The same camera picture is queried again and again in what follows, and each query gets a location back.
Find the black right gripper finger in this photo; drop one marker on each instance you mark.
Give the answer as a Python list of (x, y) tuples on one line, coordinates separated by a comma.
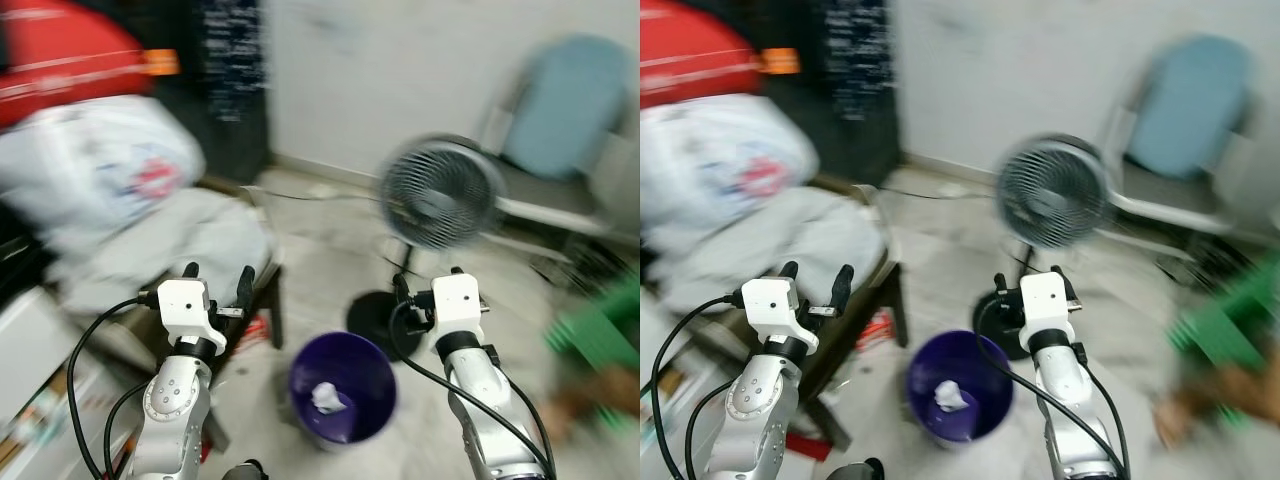
[(402, 288), (1001, 287)]

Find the black standing fan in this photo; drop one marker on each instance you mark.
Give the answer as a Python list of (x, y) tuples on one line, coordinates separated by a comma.
[(440, 195), (1055, 195)]

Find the orange label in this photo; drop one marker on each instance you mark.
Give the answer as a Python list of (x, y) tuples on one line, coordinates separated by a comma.
[(782, 62), (160, 63)]

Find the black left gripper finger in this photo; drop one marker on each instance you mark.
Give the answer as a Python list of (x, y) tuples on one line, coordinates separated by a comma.
[(245, 292), (842, 290), (191, 273), (788, 273)]

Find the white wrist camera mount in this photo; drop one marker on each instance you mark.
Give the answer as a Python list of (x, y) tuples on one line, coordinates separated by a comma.
[(455, 305), (1045, 305), (185, 305), (770, 305)]

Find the white shelf with books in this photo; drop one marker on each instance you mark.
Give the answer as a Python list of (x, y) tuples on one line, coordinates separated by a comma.
[(40, 380), (665, 420)]

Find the grey cloth pile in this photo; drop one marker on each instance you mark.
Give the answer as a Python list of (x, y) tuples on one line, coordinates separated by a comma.
[(190, 240), (810, 245)]

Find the red bag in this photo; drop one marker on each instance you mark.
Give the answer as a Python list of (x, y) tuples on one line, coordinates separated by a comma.
[(60, 50), (690, 50)]

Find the black fabric with white print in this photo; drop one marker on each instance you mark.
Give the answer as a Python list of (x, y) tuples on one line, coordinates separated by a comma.
[(858, 60), (232, 60)]

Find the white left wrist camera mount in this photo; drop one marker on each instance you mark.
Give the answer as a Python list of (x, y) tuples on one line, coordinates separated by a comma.
[(185, 305), (770, 305)]

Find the white tissue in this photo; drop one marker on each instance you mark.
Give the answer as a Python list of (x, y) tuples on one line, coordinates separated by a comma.
[(328, 398), (950, 397)]

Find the green plastic stool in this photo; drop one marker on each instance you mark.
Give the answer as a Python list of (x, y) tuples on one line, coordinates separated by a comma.
[(600, 330), (1230, 320)]

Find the blue grey chair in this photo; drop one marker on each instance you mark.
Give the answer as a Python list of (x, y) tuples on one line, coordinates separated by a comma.
[(1195, 110), (570, 110)]

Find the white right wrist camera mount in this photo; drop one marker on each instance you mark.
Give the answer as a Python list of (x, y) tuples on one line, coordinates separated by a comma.
[(455, 305), (1045, 305)]

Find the white printed plastic bag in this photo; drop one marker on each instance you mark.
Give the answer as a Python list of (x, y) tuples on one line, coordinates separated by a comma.
[(720, 165), (100, 170)]

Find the silver robot left leg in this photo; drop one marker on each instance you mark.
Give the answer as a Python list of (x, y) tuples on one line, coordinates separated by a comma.
[(855, 470), (245, 472)]

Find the red white packet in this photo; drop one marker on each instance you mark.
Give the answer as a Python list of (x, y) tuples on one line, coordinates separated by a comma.
[(878, 330), (255, 330)]

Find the purple waste bin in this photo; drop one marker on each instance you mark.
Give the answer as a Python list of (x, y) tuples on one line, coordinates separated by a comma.
[(350, 360), (965, 360)]

